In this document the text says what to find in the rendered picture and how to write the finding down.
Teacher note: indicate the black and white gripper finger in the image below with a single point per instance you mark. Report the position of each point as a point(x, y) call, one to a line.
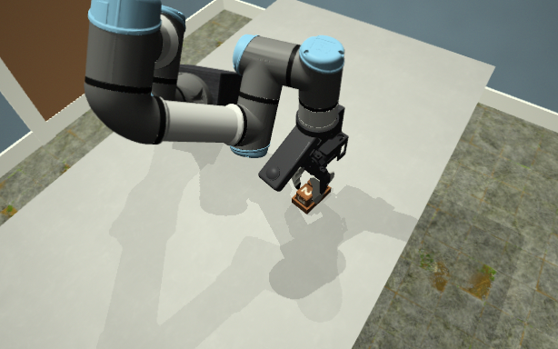
point(320, 182)
point(296, 178)

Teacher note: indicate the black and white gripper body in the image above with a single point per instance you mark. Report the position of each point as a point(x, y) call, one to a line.
point(327, 146)

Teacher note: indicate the orange wooden tray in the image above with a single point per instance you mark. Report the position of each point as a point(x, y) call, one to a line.
point(311, 206)

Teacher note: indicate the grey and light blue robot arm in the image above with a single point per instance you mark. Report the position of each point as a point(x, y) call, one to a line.
point(130, 50)

